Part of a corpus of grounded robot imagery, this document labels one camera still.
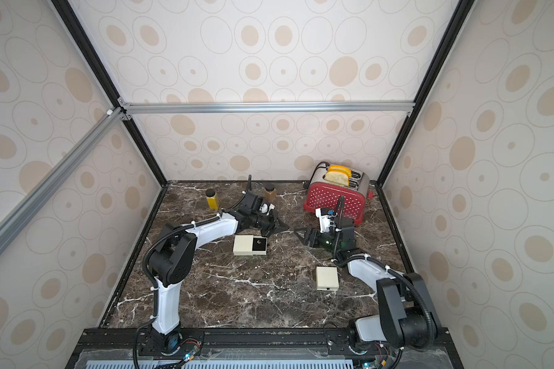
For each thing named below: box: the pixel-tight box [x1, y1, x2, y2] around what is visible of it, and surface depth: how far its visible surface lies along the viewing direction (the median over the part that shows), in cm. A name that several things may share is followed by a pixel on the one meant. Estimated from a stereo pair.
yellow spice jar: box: [205, 188, 220, 210], surface depth 105 cm
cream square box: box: [315, 266, 340, 291], surface depth 87 cm
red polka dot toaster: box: [303, 162, 374, 225], surface depth 97 cm
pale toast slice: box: [323, 171, 350, 187], surface depth 96 cm
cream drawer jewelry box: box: [232, 234, 268, 256], surface depth 96 cm
